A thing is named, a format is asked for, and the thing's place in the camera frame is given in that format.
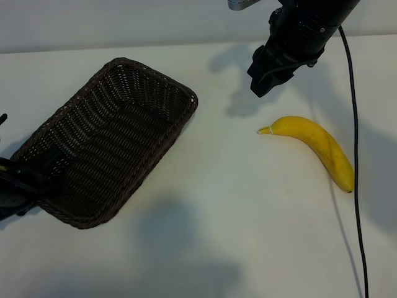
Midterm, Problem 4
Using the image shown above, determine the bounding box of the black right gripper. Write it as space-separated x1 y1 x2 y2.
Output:
246 7 341 99

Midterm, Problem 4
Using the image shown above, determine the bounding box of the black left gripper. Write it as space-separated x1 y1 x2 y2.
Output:
0 148 68 222

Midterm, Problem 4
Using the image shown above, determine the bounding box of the yellow banana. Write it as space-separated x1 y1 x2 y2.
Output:
256 115 355 194

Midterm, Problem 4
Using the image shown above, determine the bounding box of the dark brown wicker basket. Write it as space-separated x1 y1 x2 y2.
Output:
11 56 199 230

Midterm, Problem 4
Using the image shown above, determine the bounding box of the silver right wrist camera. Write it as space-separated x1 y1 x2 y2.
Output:
228 0 262 11

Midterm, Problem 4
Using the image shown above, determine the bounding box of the long black right cable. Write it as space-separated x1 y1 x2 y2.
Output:
337 25 370 298

